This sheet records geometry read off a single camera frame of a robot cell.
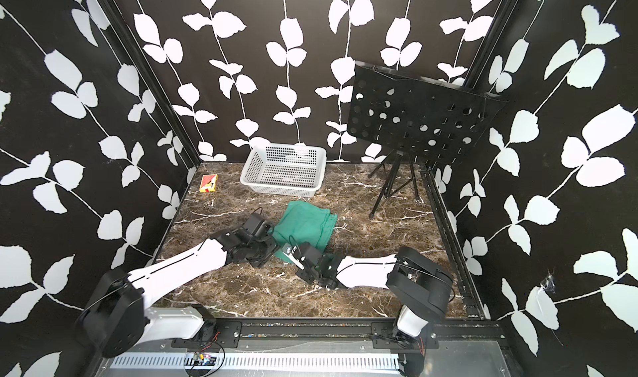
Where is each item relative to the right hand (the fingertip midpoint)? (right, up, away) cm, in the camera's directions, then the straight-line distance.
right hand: (298, 258), depth 86 cm
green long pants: (-1, +11, +12) cm, 16 cm away
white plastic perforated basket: (-8, +34, +32) cm, 48 cm away
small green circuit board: (-26, -24, -16) cm, 39 cm away
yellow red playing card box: (-44, +27, +24) cm, 57 cm away
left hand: (-6, +5, -2) cm, 8 cm away
